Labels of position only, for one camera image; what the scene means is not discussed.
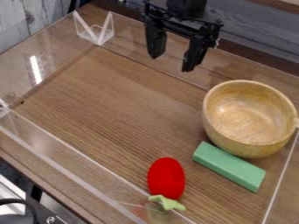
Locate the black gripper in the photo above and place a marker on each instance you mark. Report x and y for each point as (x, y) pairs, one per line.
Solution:
(186, 18)

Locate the red plush strawberry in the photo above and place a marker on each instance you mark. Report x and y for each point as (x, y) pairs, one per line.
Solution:
(166, 182)

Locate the wooden bowl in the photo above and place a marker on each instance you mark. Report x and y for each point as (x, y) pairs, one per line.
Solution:
(249, 118)

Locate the green foam block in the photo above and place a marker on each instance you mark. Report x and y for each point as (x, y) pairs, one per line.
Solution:
(229, 166)

